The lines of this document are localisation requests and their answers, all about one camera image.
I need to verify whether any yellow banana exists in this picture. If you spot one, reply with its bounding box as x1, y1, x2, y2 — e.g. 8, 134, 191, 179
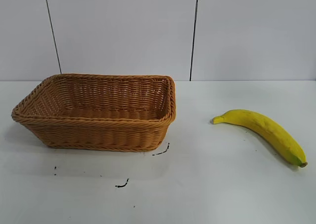
210, 109, 309, 168

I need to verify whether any brown woven wicker basket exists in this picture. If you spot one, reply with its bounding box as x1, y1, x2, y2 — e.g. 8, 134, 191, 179
11, 73, 178, 152

